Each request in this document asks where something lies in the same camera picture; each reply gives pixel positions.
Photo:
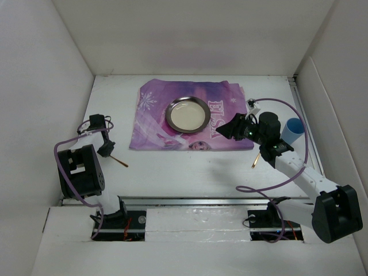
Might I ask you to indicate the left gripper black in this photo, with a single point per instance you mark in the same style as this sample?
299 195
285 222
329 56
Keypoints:
108 150

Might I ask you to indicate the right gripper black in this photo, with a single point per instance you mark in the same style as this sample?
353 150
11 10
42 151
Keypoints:
233 128

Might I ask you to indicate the gold fork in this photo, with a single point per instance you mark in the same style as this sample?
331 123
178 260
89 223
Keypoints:
120 162

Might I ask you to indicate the gold spoon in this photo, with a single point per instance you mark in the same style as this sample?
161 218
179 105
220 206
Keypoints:
256 160

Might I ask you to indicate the metal rimmed cream plate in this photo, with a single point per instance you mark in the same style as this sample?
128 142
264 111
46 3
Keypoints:
187 115

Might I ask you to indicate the purple Elsa cloth placemat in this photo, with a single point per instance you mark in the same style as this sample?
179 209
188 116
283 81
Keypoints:
151 131

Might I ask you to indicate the blue plastic cup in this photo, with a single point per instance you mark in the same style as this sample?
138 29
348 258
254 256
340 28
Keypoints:
293 129

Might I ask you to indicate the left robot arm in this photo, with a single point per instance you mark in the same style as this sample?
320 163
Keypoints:
80 173

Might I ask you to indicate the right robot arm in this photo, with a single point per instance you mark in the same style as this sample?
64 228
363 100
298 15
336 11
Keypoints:
334 212

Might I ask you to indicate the white foam block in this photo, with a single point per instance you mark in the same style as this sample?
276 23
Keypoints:
200 224

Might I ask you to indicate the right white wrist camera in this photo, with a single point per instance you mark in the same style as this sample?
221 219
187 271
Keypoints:
252 107

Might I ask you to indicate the aluminium rail front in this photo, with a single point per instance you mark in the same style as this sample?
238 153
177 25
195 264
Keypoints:
184 199

